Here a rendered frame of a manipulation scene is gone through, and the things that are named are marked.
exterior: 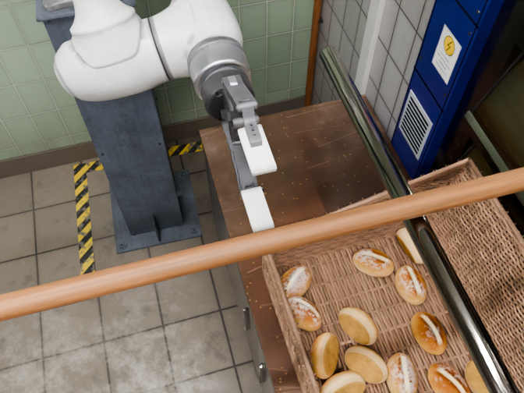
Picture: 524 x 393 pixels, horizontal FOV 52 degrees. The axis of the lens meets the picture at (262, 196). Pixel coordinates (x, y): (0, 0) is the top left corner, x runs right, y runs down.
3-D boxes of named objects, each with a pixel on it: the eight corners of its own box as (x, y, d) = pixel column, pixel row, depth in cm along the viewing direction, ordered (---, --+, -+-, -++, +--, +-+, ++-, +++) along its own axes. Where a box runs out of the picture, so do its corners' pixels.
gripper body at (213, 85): (249, 59, 77) (266, 105, 72) (249, 100, 84) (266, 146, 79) (196, 69, 76) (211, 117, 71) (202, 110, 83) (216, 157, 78)
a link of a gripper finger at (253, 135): (251, 115, 67) (251, 97, 65) (262, 145, 64) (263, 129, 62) (239, 117, 67) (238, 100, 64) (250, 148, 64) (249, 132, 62)
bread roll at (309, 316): (323, 319, 124) (333, 308, 120) (311, 340, 119) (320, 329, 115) (287, 294, 125) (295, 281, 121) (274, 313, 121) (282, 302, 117)
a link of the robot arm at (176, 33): (253, 74, 87) (176, 98, 87) (231, 14, 96) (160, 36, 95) (242, 22, 78) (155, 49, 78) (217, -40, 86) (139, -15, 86)
